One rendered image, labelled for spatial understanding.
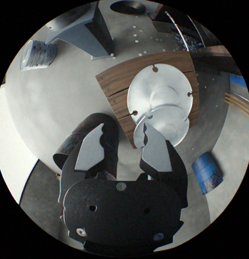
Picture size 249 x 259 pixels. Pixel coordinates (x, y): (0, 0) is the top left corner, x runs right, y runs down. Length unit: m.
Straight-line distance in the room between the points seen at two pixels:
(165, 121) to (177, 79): 0.18
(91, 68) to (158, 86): 0.54
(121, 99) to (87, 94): 0.47
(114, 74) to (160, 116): 0.23
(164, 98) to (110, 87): 0.20
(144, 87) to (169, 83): 0.10
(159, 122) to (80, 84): 0.65
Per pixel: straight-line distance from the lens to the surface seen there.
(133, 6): 1.11
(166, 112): 0.32
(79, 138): 0.42
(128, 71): 0.28
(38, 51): 0.91
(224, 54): 0.47
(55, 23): 0.33
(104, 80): 0.29
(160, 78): 0.30
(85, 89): 0.71
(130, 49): 0.69
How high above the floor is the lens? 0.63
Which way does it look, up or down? 57 degrees down
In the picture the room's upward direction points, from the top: 177 degrees counter-clockwise
